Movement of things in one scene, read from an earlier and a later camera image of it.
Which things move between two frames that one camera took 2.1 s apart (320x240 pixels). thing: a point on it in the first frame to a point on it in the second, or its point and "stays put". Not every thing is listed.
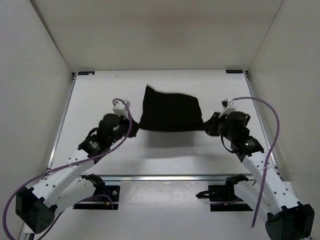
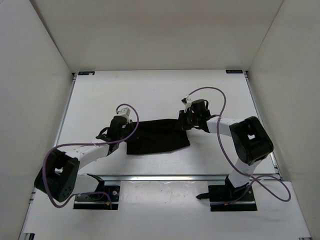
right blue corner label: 234,71 stays put
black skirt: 169,112 to 156,136
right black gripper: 209,126 to 181,124
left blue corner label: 86,73 stays put
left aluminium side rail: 50,164 stays put
